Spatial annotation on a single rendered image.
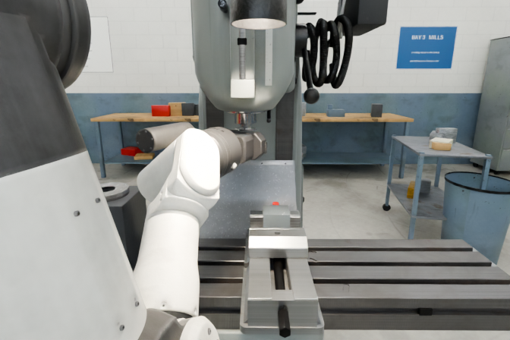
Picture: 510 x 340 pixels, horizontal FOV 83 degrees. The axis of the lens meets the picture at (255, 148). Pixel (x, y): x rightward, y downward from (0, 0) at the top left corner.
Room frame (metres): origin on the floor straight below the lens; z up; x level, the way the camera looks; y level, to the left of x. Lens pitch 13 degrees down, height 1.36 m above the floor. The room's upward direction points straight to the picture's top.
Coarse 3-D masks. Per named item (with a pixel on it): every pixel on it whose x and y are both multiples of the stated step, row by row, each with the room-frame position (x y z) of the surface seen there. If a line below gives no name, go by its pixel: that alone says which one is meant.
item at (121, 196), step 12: (108, 192) 0.58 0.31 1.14; (120, 192) 0.58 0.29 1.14; (132, 192) 0.61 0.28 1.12; (108, 204) 0.54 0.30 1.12; (120, 204) 0.54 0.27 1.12; (132, 204) 0.58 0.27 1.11; (144, 204) 0.64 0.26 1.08; (120, 216) 0.54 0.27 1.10; (132, 216) 0.58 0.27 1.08; (144, 216) 0.64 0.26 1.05; (120, 228) 0.54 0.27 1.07; (132, 228) 0.57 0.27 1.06; (132, 240) 0.56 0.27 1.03; (132, 252) 0.56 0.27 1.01; (132, 264) 0.55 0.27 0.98
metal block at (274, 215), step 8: (264, 208) 0.63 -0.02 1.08; (272, 208) 0.63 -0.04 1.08; (280, 208) 0.63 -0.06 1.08; (264, 216) 0.60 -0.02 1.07; (272, 216) 0.60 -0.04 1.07; (280, 216) 0.59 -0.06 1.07; (288, 216) 0.59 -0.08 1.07; (264, 224) 0.60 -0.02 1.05; (272, 224) 0.59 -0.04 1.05; (280, 224) 0.59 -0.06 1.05; (288, 224) 0.59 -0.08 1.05
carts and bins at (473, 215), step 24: (408, 144) 2.50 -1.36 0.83; (432, 144) 2.34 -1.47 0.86; (456, 144) 2.50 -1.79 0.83; (408, 192) 2.53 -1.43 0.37; (432, 192) 2.68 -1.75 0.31; (456, 192) 2.05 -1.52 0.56; (480, 192) 1.93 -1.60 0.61; (504, 192) 1.88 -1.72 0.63; (432, 216) 2.15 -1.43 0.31; (456, 216) 2.03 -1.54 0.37; (480, 216) 1.92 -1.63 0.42; (504, 216) 1.90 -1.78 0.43; (480, 240) 1.92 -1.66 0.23; (504, 240) 1.95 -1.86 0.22
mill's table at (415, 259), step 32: (224, 256) 0.65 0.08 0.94; (320, 256) 0.65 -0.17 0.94; (352, 256) 0.65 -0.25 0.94; (384, 256) 0.65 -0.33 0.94; (416, 256) 0.65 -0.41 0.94; (448, 256) 0.65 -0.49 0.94; (480, 256) 0.65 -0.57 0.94; (224, 288) 0.53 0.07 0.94; (320, 288) 0.53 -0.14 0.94; (352, 288) 0.53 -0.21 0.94; (384, 288) 0.53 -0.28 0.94; (416, 288) 0.53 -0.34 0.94; (448, 288) 0.53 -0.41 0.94; (480, 288) 0.53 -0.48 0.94; (224, 320) 0.51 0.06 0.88; (352, 320) 0.51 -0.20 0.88; (384, 320) 0.51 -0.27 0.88; (416, 320) 0.50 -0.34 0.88; (448, 320) 0.50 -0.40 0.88; (480, 320) 0.50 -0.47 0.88
